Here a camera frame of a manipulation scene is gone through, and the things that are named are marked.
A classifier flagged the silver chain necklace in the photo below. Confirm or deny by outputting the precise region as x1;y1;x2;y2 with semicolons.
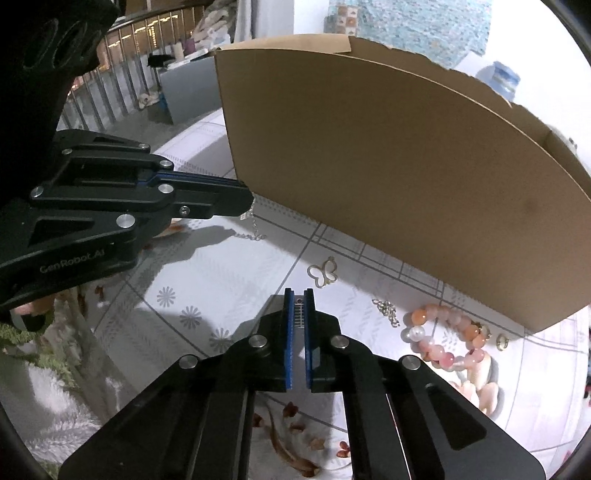
233;200;267;241

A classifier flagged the floral tablecloth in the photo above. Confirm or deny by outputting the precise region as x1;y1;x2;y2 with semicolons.
76;108;591;480

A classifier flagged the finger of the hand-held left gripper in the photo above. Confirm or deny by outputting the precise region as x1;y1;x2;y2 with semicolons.
51;130;247;186
0;184;254;265

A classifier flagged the metal railing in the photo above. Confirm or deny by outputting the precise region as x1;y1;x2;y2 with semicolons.
60;4;206;134

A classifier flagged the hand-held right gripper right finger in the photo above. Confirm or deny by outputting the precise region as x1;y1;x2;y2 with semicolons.
304;288;543;480

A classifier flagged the person's left hand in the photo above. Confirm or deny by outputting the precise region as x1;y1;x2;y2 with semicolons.
11;295;55;318

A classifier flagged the brown cardboard box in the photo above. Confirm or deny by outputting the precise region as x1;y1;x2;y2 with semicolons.
215;33;591;333

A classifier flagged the teal patterned wall cloth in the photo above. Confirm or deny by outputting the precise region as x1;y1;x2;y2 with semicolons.
323;0;490;69

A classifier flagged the blue water dispenser bottle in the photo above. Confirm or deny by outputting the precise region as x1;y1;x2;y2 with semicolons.
475;60;522;103

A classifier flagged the pink bead bracelet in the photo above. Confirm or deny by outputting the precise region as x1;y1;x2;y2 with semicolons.
401;304;491;374

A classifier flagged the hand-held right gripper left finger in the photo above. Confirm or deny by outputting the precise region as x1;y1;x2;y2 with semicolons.
58;287;296;480

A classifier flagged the small silver chain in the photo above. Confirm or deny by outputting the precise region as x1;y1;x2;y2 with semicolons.
372;298;400;328

